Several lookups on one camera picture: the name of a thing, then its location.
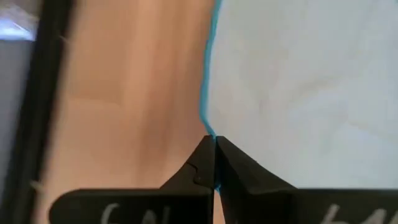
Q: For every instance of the light blue microfiber towel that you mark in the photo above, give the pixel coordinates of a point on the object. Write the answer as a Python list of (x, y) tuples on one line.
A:
[(295, 93)]

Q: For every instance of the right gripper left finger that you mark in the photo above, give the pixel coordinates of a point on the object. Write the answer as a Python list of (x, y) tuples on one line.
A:
[(174, 205)]

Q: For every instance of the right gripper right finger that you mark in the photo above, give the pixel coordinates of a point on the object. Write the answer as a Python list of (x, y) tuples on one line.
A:
[(280, 205)]

